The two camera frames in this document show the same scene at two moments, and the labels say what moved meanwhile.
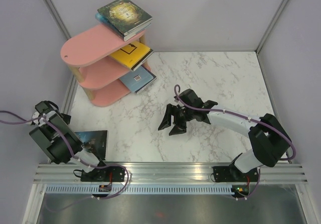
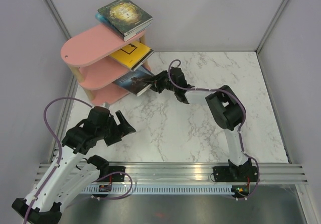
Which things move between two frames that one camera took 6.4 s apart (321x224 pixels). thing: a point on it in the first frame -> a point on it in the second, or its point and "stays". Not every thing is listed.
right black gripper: x=180 y=127 -> x=156 y=81
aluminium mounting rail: x=171 y=174 stays
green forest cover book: x=125 y=15 stays
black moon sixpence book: x=147 y=56 stays
